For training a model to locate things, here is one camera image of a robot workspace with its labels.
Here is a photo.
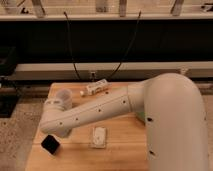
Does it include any black eraser block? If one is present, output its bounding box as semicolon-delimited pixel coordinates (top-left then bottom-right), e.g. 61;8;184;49
41;135;60;155

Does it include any white plastic bottle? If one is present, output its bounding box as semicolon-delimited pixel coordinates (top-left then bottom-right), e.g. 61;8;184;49
80;79;109;97

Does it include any black cable right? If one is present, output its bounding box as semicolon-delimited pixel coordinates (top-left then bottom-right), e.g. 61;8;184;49
107;10;142;81

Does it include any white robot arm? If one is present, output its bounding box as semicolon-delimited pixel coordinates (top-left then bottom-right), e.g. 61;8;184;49
40;73;209;171

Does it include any green bowl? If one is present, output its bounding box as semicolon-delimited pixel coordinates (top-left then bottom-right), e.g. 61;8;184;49
136;112;145;122

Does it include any black cable left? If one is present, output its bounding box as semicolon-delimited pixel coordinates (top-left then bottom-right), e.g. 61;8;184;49
62;11;82;81

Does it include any black cable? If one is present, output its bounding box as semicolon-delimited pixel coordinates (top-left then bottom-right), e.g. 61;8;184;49
107;10;142;81
62;11;82;81

